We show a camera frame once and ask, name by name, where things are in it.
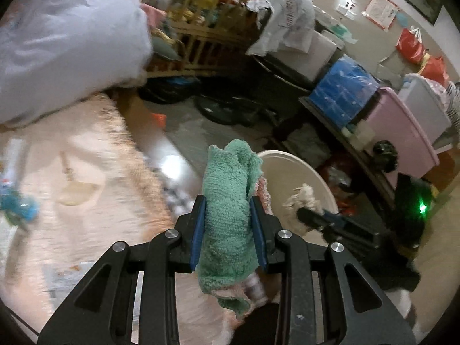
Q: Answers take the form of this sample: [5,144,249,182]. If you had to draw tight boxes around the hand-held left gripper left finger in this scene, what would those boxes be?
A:
[38,195,207,345]

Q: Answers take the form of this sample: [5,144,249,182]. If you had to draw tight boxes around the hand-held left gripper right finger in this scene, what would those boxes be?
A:
[249,195,417,345]

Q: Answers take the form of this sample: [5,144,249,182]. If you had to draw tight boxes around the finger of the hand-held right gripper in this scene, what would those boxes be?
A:
[321,212,347,225]
[296,206,331,231]

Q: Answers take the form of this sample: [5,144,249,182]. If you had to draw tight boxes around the white tissue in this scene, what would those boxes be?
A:
[282,183,319,223]

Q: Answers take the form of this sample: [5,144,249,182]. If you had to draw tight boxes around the green fluffy towel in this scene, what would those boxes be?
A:
[196,139,274,320]

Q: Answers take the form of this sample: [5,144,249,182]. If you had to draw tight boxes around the round white bin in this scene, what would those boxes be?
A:
[257,150,339,238]

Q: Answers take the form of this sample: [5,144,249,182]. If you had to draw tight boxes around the red packaging pile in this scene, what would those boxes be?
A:
[316,154,360,216]

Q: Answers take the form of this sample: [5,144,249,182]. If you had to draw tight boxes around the small black crumpled bag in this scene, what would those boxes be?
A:
[372,140,399,171]

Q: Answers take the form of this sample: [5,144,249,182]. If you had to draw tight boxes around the dark wooden bench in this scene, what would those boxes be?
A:
[298,95,399,205]

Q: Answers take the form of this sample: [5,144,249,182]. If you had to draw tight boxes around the grey cloth bundle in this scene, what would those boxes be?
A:
[284,122,331,166]

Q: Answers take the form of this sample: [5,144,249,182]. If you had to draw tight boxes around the small white containers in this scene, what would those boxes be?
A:
[343,122,374,148]

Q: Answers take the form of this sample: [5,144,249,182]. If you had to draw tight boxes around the pink storage box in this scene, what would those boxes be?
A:
[354,86,441,178]

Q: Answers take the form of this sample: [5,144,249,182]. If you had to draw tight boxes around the beige fluffy blanket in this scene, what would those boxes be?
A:
[0,91,180,317]

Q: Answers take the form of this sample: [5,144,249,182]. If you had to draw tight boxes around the white storage box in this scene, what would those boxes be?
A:
[397,74,453,142]

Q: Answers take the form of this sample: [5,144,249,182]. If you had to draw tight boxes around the striped cloth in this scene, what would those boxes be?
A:
[446,81,460,130]

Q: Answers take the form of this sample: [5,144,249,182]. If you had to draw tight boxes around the black fan base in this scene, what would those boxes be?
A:
[194,93,277,126]

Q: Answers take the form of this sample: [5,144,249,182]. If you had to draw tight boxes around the blue drawer box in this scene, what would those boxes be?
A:
[309,55,382,128]

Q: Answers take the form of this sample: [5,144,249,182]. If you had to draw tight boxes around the pale plastic scrap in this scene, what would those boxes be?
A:
[57,151,97,205]

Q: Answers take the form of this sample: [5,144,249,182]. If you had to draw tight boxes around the black bag under crib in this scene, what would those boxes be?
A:
[138,77,202,103]

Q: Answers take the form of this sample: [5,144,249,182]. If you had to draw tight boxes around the red plastic bag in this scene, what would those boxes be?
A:
[420,55,450,87]
[396,28,426,64]

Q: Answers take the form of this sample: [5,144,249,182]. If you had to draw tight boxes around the grey storage box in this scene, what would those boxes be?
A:
[268,29,346,81]

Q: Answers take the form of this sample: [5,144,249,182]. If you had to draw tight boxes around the blue crumpled wrapper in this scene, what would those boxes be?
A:
[0,180,40,225]

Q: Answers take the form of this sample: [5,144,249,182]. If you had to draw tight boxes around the teal cloth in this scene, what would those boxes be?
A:
[323,22,360,44]

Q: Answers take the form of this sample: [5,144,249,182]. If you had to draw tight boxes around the grey-green cushion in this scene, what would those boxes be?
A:
[151,36,180,60]

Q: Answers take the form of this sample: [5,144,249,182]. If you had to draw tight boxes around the wooden crib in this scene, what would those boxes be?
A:
[135,0,268,80]

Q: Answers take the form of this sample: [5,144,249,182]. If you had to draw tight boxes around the crumpled grey plastic bag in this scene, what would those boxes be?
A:
[246,0,317,56]

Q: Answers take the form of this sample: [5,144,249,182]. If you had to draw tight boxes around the pink cloth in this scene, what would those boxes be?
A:
[140,3,168,29]

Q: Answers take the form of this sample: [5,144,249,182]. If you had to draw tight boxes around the white pillow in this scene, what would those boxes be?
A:
[0,0,153,127]

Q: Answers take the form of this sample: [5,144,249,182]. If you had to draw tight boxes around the pink-bordered wall poster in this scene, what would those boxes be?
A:
[366,0,399,31]

